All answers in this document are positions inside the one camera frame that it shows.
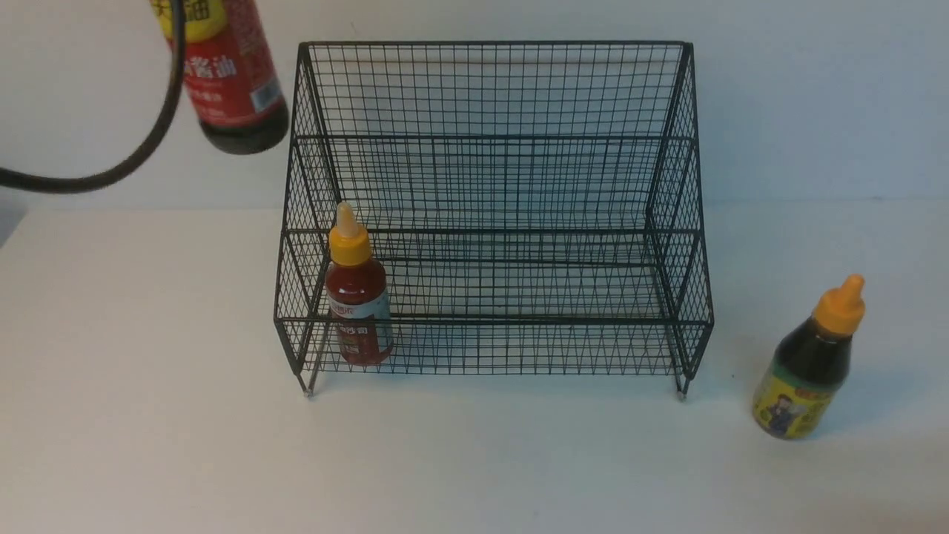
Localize red ketchup squeeze bottle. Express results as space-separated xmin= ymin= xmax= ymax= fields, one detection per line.
xmin=325 ymin=202 xmax=394 ymax=367

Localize tall soy sauce bottle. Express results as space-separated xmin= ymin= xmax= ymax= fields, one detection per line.
xmin=183 ymin=1 xmax=289 ymax=155

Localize dark sauce bottle yellow label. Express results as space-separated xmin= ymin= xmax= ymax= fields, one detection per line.
xmin=752 ymin=274 xmax=867 ymax=440

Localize black wire mesh shelf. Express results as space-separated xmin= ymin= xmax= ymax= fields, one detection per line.
xmin=274 ymin=40 xmax=715 ymax=399

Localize black camera cable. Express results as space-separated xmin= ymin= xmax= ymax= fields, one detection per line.
xmin=0 ymin=0 xmax=186 ymax=195

